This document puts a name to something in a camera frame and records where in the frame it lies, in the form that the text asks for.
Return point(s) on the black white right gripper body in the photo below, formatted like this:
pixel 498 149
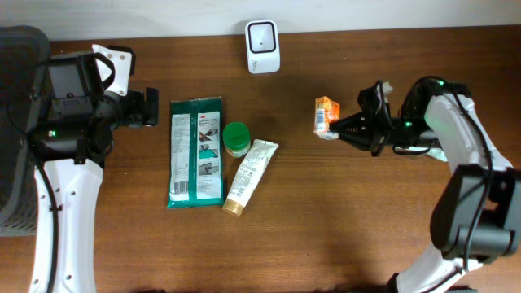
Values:
pixel 383 124

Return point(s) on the pale green wipes packet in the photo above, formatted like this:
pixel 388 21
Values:
pixel 434 152

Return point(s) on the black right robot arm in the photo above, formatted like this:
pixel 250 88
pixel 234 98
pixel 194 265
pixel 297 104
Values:
pixel 477 218

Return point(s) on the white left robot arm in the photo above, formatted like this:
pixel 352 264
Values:
pixel 84 98

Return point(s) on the grey plastic mesh basket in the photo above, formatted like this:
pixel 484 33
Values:
pixel 23 48

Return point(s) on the green white tape package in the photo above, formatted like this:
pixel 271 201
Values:
pixel 196 178

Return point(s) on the white barcode scanner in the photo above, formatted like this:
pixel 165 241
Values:
pixel 263 48

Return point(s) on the green lid jar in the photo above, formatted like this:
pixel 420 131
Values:
pixel 237 139

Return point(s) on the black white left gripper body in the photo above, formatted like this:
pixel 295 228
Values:
pixel 151 106

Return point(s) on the small orange carton box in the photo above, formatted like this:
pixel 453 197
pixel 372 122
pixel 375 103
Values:
pixel 326 112

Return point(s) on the white cream tube gold cap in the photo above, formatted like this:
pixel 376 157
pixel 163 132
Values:
pixel 248 176

